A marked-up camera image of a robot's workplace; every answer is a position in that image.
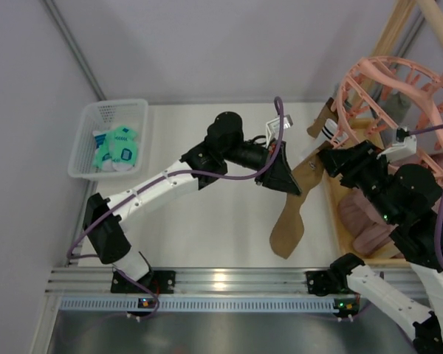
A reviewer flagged wooden rod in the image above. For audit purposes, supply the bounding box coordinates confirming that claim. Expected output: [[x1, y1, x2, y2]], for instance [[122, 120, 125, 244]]
[[416, 0, 443, 49]]

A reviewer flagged green blue patterned sock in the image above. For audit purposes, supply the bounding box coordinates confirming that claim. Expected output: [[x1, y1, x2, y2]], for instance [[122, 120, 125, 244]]
[[92, 131, 114, 172]]

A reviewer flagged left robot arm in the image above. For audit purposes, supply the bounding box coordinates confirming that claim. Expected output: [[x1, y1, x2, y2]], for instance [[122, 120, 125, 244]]
[[83, 111, 301, 292]]

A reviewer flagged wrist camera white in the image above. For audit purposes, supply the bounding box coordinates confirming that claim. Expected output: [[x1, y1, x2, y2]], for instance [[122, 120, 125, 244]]
[[379, 127, 417, 163], [265, 114, 293, 147]]

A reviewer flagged pink fabric pile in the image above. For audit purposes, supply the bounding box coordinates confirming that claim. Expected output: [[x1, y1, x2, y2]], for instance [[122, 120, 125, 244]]
[[337, 189, 395, 258]]

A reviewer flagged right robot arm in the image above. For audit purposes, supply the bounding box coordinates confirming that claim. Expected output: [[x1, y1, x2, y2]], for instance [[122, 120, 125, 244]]
[[313, 141, 443, 353]]

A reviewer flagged white plastic basket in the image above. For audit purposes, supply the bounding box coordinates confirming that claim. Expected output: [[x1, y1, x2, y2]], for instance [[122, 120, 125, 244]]
[[68, 99, 148, 181]]

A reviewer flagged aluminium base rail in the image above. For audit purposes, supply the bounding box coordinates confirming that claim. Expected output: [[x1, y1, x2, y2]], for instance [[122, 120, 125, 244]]
[[46, 267, 433, 296]]

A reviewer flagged grey sock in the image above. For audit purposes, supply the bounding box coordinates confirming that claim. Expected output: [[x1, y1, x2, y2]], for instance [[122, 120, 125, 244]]
[[383, 91, 412, 125]]

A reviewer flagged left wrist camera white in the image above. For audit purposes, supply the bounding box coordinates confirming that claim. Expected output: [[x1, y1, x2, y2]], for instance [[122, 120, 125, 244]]
[[265, 114, 293, 147]]

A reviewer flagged wooden upright post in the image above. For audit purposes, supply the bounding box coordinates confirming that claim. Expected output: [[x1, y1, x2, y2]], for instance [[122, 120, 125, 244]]
[[370, 0, 416, 58]]

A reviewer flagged white slotted cable duct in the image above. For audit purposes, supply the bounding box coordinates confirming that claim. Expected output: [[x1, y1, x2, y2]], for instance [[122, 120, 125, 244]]
[[58, 296, 359, 314]]

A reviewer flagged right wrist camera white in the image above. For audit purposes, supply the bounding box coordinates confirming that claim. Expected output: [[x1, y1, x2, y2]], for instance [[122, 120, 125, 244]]
[[379, 127, 417, 163]]

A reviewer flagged pink round clip hanger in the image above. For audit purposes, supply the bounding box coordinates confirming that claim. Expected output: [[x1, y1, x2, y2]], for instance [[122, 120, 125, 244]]
[[334, 55, 443, 185]]

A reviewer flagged brown sock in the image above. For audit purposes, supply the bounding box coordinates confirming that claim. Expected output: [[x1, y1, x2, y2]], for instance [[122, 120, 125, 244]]
[[269, 143, 329, 260], [306, 97, 338, 138]]

